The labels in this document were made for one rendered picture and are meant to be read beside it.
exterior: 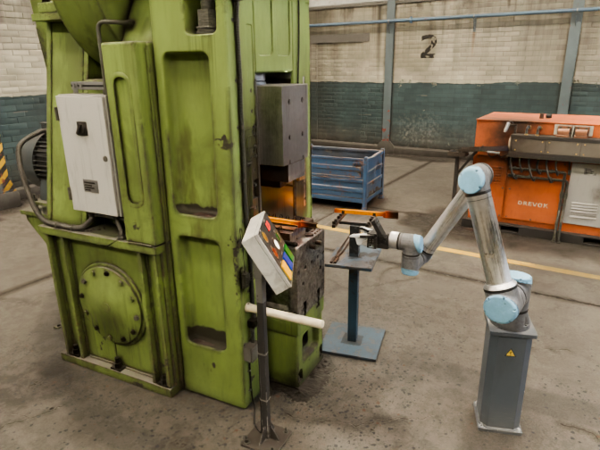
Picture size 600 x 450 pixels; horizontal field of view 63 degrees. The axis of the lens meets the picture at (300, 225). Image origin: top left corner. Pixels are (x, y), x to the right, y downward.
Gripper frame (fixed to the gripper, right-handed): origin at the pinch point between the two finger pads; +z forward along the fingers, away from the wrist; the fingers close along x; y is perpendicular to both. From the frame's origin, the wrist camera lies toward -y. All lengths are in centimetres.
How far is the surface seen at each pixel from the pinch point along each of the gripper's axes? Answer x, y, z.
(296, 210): 24, 1, 47
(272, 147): -17, -45, 39
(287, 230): -8.0, 2.6, 36.8
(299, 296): -13.4, 39.0, 26.9
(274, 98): -17, -70, 37
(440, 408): 4, 101, -52
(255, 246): -74, -14, 17
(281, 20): 12, -108, 48
